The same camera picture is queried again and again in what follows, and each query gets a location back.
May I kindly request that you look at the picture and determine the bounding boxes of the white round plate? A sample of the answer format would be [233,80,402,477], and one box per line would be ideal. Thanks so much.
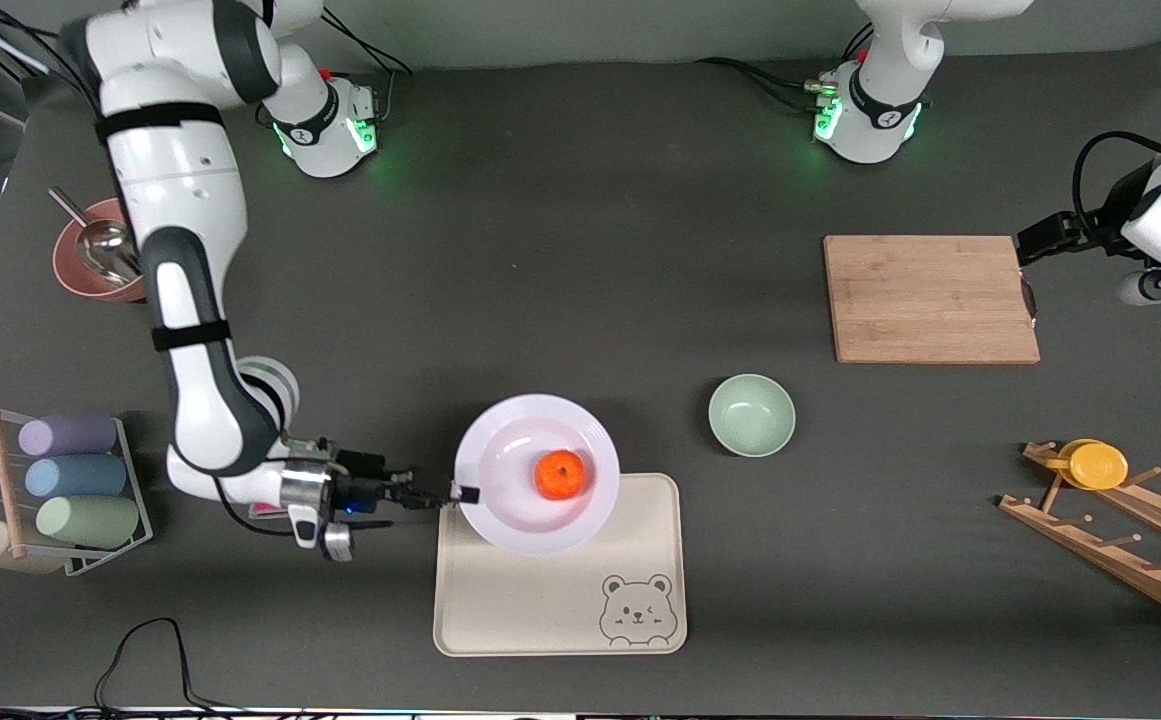
[454,394,622,557]

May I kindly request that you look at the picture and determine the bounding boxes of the orange fruit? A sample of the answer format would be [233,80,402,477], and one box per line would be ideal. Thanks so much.
[534,450,587,501]

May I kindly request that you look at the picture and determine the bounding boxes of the cream bear print tray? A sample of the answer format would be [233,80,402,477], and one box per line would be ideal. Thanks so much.
[433,473,688,658]

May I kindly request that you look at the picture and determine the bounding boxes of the wooden cutting board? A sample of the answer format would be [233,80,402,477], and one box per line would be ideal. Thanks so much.
[823,235,1042,365]

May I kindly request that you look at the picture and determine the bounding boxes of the yellow mug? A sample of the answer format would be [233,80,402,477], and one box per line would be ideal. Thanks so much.
[1045,438,1130,491]

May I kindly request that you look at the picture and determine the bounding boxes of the green cup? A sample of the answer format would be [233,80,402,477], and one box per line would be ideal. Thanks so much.
[36,495,141,550]

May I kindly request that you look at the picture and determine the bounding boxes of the blue cup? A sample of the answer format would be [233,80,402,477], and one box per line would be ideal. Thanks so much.
[24,454,128,499]

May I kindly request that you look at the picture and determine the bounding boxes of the light green bowl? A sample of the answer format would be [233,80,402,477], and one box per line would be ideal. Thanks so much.
[708,374,797,458]

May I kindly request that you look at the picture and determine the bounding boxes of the purple cup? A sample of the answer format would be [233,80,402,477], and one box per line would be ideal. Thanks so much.
[18,412,119,458]

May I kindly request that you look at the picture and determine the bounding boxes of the wooden peg mug rack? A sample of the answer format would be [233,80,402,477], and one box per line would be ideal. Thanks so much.
[998,441,1161,630]

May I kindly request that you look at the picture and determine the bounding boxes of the pink bowl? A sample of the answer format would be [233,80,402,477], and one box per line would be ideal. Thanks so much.
[52,197,149,304]

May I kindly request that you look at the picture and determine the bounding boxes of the metal scoop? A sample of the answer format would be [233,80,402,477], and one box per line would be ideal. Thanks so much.
[48,187,143,287]

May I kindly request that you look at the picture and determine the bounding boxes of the wooden rack dowel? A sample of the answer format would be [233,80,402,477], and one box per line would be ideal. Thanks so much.
[0,402,27,559]

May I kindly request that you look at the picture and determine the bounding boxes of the white wire cup rack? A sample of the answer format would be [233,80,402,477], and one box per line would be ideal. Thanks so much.
[0,410,154,578]

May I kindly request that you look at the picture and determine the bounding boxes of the black table edge cable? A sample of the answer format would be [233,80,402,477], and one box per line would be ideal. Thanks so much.
[0,617,241,720]

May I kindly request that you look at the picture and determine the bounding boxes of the black left arm base cable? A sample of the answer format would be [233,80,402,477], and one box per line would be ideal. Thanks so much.
[694,22,876,117]

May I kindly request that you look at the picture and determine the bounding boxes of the black arm base cable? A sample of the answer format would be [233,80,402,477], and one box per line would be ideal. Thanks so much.
[694,22,876,117]
[312,15,417,129]

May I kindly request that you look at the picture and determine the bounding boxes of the black right arm base cable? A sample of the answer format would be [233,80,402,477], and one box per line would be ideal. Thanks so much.
[312,15,417,129]

